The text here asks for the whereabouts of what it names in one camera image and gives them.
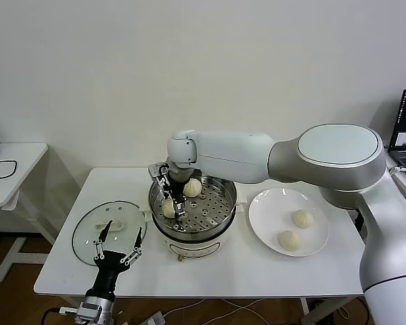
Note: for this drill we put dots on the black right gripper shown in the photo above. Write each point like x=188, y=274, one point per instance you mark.
x=180, y=181

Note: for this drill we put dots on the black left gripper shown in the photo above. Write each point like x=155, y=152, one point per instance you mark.
x=107, y=267

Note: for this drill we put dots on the white steamed baozi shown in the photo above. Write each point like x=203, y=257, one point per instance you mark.
x=192, y=188
x=168, y=210
x=303, y=218
x=289, y=240

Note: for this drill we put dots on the black power brick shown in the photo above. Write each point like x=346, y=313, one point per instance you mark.
x=360, y=220

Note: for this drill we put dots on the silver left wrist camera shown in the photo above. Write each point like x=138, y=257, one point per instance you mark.
x=89, y=309

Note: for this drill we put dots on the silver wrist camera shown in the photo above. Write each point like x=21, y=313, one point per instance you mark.
x=157, y=170
x=89, y=309

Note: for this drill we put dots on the white side table with label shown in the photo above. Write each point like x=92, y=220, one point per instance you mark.
x=404, y=189

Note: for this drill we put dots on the white round plate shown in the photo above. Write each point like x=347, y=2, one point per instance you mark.
x=270, y=210

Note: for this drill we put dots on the stainless steel pot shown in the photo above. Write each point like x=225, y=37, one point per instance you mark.
x=220, y=203

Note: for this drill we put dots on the white power strip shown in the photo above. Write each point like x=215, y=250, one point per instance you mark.
x=155, y=318

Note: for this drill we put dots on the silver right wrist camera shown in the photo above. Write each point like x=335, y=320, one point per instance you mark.
x=157, y=170

